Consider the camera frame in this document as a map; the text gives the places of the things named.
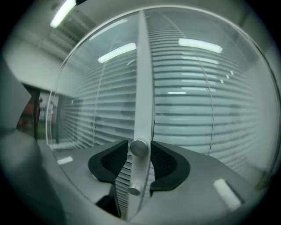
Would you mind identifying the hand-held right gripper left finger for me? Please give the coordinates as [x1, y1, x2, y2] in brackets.
[54, 140, 129, 205]

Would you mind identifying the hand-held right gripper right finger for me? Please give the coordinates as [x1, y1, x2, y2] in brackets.
[131, 140, 262, 225]

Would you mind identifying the long ceiling light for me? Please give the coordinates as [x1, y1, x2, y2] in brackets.
[50, 0, 76, 29]

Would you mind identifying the white window frame post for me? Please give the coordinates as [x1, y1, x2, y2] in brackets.
[129, 10, 155, 222]

